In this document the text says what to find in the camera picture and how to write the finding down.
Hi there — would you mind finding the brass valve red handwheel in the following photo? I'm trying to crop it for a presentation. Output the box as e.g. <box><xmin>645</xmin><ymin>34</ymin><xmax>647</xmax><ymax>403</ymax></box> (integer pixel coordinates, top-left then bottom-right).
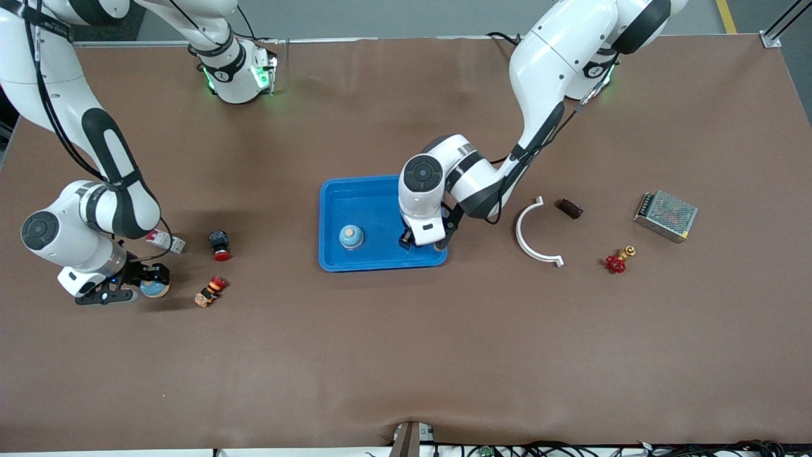
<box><xmin>603</xmin><ymin>245</ymin><xmax>638</xmax><ymax>275</ymax></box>

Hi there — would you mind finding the red pushbutton black base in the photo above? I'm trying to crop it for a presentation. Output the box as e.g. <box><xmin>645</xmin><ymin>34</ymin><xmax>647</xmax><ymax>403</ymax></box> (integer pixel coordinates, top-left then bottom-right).
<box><xmin>209</xmin><ymin>229</ymin><xmax>233</xmax><ymax>262</ymax></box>

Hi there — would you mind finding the blue plastic tray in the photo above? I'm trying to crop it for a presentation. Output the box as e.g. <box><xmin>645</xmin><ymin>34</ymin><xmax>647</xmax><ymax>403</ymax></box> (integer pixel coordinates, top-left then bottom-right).
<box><xmin>318</xmin><ymin>175</ymin><xmax>449</xmax><ymax>273</ymax></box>

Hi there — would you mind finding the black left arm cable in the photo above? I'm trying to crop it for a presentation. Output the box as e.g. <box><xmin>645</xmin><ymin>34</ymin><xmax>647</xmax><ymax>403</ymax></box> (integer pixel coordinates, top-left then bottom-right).
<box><xmin>444</xmin><ymin>54</ymin><xmax>622</xmax><ymax>226</ymax></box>

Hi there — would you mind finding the black cable bundle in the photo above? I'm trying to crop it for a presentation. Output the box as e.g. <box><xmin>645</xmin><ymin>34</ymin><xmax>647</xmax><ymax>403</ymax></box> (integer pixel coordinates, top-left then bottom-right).
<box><xmin>431</xmin><ymin>439</ymin><xmax>812</xmax><ymax>457</ymax></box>

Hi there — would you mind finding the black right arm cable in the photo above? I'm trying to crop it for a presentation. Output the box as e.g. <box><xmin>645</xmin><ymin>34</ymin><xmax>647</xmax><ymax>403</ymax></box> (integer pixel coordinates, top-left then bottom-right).
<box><xmin>22</xmin><ymin>0</ymin><xmax>175</xmax><ymax>264</ymax></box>

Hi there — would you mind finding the metal table edge bracket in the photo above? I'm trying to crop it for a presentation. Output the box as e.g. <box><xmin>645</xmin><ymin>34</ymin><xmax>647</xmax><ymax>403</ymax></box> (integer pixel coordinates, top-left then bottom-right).
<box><xmin>389</xmin><ymin>421</ymin><xmax>436</xmax><ymax>457</ymax></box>

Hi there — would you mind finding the white semicircular pipe clamp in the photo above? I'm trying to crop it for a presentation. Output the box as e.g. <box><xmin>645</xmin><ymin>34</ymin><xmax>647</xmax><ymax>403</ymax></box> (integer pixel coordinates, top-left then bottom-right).
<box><xmin>515</xmin><ymin>196</ymin><xmax>565</xmax><ymax>268</ymax></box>

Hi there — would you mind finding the aluminium frame post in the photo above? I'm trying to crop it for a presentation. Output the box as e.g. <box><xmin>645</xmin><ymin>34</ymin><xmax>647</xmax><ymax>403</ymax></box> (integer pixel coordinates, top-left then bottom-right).
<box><xmin>760</xmin><ymin>0</ymin><xmax>812</xmax><ymax>49</ymax></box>

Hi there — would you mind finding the perforated metal power supply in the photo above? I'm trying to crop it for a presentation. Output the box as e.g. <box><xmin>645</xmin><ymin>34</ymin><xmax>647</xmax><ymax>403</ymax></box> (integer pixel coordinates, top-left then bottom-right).
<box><xmin>633</xmin><ymin>189</ymin><xmax>699</xmax><ymax>244</ymax></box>

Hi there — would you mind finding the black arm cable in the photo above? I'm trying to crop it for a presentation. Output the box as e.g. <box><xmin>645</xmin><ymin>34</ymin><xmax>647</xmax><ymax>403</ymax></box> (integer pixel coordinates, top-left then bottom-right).
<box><xmin>22</xmin><ymin>0</ymin><xmax>175</xmax><ymax>264</ymax></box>
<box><xmin>444</xmin><ymin>54</ymin><xmax>622</xmax><ymax>226</ymax></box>

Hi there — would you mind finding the red pushbutton orange collar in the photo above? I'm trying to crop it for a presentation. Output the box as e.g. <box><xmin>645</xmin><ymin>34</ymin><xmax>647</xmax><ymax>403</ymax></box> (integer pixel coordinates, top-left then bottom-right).
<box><xmin>194</xmin><ymin>275</ymin><xmax>228</xmax><ymax>308</ymax></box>

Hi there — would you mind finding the white red circuit breaker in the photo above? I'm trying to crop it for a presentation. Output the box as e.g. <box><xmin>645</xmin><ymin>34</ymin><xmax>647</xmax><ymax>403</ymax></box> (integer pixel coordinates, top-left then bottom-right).
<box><xmin>145</xmin><ymin>230</ymin><xmax>187</xmax><ymax>255</ymax></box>

